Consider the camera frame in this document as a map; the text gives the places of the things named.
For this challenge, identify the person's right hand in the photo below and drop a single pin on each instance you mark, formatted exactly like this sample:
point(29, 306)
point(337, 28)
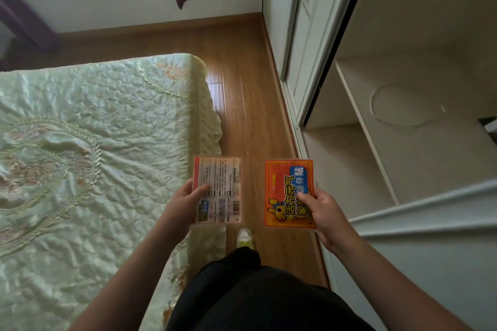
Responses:
point(328, 216)

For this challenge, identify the person's left hand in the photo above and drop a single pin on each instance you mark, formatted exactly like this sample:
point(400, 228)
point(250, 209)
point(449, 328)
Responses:
point(181, 204)

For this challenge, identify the person's left thumb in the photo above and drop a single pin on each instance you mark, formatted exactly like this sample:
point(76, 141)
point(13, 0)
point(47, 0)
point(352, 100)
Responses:
point(202, 190)

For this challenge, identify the person's right thumb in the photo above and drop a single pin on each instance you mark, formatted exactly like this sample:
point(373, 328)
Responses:
point(306, 199)

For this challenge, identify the white printed-back heat pack packet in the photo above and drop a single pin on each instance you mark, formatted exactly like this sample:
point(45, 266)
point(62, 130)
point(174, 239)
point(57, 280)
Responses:
point(222, 187)

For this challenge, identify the orange heat pack packet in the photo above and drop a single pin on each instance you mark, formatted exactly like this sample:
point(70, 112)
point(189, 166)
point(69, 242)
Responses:
point(286, 187)

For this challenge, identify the person's left forearm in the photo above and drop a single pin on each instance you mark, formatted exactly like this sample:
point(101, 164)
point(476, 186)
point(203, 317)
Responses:
point(123, 279)

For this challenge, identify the person's right forearm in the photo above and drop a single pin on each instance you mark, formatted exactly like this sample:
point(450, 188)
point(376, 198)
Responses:
point(388, 285)

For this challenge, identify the person's white shoe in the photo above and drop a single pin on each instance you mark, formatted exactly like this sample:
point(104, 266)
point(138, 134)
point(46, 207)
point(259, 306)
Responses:
point(245, 238)

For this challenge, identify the bed with pale green quilt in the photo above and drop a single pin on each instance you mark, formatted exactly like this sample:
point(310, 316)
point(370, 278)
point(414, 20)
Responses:
point(97, 175)

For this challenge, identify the person's black trousers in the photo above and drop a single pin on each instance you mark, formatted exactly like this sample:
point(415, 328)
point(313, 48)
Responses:
point(256, 296)

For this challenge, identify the white wardrobe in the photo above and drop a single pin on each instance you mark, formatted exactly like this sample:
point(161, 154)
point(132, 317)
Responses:
point(403, 117)

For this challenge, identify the white sliding wardrobe door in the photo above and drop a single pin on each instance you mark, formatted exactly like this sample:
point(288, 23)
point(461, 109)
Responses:
point(310, 20)

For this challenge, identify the dark purple curtain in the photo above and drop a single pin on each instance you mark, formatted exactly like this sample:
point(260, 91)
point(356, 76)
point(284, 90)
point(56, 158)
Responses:
point(21, 8)

